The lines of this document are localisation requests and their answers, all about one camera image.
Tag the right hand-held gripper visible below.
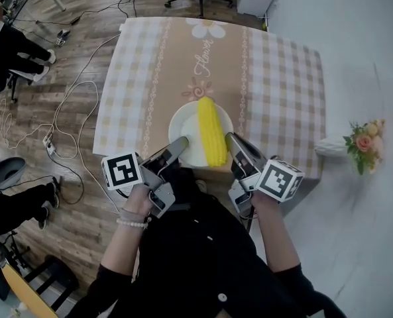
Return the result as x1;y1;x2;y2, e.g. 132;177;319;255
224;131;306;214

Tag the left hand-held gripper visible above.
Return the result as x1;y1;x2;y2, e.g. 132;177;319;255
101;136;190;219

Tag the white plate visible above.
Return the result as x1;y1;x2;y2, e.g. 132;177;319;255
168;101;235;168

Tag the yellow corn cob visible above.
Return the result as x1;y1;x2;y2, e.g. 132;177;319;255
197;96;229;169

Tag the person's left forearm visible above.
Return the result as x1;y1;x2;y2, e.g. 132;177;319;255
99;183;154;275

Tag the person's right forearm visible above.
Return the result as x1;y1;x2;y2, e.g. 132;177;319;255
250;192;302;274

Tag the table with checkered cloth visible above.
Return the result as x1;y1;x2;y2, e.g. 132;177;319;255
93;16;327;182

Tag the person's black clothing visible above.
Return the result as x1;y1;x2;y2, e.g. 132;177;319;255
85;166;349;318

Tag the white vase with flowers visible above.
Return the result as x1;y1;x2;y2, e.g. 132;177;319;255
314;119;386;176

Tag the white power strip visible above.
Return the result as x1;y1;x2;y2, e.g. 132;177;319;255
42;135;57;156

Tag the spare gripper on floor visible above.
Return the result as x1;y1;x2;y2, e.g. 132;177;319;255
56;28;72;46

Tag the grey round bin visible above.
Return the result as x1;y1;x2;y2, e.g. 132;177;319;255
0;156;27;191

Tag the black stool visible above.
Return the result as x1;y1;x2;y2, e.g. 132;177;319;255
23;255;80;313

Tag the yellow board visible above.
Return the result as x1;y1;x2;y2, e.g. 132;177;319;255
0;262;58;318

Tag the long white cable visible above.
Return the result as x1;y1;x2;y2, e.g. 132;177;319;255
44;33;121;215

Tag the white pearl bracelet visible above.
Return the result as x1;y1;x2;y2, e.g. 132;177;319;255
116;218;149;231

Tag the black floor cable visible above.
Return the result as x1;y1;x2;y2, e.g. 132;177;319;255
13;0;132;27

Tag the coiled white cable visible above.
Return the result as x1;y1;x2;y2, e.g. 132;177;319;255
0;97;17;150

